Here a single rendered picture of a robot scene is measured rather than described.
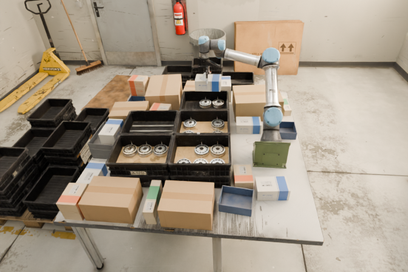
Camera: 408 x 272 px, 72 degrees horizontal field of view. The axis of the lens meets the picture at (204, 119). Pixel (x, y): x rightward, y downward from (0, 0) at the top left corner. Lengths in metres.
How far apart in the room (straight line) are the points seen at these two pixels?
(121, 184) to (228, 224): 0.69
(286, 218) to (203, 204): 0.52
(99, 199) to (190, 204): 0.54
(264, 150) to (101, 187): 1.07
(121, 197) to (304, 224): 1.08
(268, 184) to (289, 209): 0.19
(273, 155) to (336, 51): 3.43
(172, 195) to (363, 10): 4.16
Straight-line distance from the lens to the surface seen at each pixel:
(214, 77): 2.23
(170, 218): 1.69
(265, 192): 1.81
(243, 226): 1.76
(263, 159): 2.01
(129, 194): 1.76
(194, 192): 1.70
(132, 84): 2.79
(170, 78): 2.78
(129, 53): 5.27
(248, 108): 2.38
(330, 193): 2.98
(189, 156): 1.95
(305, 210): 1.88
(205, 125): 2.20
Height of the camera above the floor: 2.17
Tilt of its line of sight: 36 degrees down
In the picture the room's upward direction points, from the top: 3 degrees counter-clockwise
